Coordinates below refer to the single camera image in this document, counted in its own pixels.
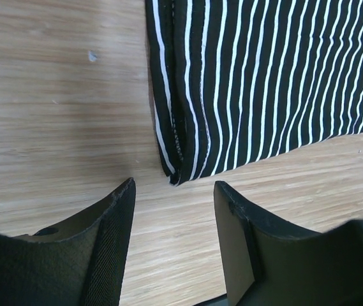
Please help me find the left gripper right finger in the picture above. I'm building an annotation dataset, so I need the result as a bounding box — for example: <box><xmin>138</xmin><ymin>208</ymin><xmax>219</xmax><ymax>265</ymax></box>
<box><xmin>214</xmin><ymin>181</ymin><xmax>363</xmax><ymax>305</ymax></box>

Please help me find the black white striped tank top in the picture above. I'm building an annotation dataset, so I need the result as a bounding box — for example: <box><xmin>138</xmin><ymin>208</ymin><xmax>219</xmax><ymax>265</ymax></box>
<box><xmin>145</xmin><ymin>0</ymin><xmax>363</xmax><ymax>186</ymax></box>

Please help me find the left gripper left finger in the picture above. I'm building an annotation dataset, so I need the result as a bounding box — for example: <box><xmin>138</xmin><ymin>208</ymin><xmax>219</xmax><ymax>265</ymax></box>
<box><xmin>0</xmin><ymin>178</ymin><xmax>136</xmax><ymax>305</ymax></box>

